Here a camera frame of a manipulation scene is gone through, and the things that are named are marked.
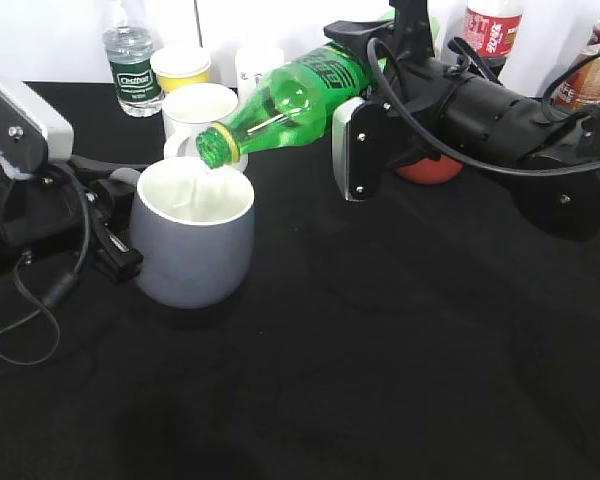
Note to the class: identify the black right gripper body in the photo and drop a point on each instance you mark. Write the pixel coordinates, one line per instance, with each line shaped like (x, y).
(410, 111)

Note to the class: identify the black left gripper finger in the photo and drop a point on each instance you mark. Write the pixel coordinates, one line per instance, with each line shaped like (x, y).
(109, 213)
(105, 167)

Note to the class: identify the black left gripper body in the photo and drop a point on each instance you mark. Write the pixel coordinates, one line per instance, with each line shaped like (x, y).
(46, 214)

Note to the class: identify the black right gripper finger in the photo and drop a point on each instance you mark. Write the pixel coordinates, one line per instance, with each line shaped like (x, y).
(354, 36)

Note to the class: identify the grey ceramic mug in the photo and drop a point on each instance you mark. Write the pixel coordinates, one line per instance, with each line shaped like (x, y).
(194, 227)

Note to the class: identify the green soda bottle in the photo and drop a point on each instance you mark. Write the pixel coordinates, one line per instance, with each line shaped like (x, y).
(293, 105)

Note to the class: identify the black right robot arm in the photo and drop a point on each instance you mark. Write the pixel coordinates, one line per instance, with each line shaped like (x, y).
(548, 160)

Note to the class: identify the Cestbon clear water bottle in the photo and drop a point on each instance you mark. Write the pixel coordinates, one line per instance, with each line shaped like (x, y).
(129, 45)

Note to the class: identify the yellow paper cup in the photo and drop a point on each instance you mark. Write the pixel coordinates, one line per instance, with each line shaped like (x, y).
(177, 66)

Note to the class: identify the red ceramic mug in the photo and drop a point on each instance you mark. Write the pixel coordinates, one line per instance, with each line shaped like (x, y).
(431, 172)

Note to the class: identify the cola bottle red label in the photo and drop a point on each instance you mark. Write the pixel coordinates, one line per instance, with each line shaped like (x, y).
(490, 28)

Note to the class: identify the white blueberry milk carton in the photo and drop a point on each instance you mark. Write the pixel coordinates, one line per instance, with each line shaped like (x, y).
(252, 62)

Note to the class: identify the white ceramic mug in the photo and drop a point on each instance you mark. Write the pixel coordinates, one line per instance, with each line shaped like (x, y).
(190, 110)

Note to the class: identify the brown iced tea bottle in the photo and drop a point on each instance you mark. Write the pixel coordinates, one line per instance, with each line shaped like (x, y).
(582, 88)

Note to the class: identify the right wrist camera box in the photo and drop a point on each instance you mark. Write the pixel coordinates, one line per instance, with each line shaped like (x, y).
(357, 148)

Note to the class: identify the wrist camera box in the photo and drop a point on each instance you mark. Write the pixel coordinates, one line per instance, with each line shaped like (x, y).
(33, 134)
(357, 148)

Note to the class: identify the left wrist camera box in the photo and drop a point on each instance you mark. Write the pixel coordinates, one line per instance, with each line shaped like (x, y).
(33, 134)

